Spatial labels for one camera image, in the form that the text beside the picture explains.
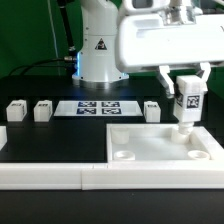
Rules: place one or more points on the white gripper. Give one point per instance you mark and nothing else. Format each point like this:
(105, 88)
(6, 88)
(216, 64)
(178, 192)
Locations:
(143, 42)

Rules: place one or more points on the white square table top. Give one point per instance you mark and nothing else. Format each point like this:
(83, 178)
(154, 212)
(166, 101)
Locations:
(153, 142)

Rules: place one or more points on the white U-shaped obstacle fence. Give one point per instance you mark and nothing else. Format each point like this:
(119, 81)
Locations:
(114, 174)

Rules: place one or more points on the white marker base plate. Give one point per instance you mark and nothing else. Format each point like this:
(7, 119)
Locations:
(97, 108)

